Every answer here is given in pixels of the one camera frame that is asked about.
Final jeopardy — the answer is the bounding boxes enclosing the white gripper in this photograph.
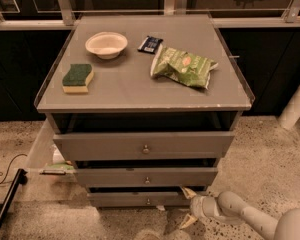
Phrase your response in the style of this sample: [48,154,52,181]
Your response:
[179,187,220,229]

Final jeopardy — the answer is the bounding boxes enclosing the grey drawer cabinet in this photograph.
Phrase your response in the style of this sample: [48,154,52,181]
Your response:
[36,15,253,195]

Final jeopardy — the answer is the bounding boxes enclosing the black cable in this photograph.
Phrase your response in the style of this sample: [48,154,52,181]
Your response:
[0,153,28,187]

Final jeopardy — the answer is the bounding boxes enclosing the white pole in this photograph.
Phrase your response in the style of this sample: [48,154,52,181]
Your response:
[278,85,300,130]

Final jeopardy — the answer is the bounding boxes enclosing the metal railing post left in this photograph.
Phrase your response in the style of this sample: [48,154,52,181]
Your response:
[57,0,75,26]

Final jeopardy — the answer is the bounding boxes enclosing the grey top drawer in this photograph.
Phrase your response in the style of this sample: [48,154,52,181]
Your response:
[53,131,234,161]

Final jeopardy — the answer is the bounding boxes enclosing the white paper bowl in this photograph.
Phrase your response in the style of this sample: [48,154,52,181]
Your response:
[85,32,128,59]

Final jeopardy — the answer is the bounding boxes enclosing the grey bottom drawer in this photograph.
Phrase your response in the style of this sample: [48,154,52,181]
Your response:
[87,192,190,208]

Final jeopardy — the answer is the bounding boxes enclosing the dark blue snack packet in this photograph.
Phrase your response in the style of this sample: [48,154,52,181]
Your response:
[138,36,163,54]

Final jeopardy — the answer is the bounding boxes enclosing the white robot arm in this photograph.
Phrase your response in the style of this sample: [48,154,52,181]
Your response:
[180,187,300,240]

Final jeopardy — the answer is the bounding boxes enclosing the black metal bar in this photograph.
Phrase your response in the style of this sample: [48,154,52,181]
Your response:
[0,169,27,229]

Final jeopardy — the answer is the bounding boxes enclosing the metal railing post right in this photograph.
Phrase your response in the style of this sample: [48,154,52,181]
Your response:
[282,0,300,23]

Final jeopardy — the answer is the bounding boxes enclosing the grey drawer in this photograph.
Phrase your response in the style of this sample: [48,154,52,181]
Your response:
[75,167,217,187]
[87,192,190,208]
[53,131,234,161]

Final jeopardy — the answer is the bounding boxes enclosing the green chip bag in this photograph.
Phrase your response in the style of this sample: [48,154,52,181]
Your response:
[150,45,218,89]

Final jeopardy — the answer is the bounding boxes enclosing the grey middle drawer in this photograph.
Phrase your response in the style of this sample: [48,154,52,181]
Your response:
[75,167,217,187]

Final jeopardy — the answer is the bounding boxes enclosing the white bottle in bin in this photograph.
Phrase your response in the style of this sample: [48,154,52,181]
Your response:
[52,145,65,164]

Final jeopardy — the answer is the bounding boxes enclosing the green yellow sponge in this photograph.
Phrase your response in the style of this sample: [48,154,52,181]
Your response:
[62,64,94,94]

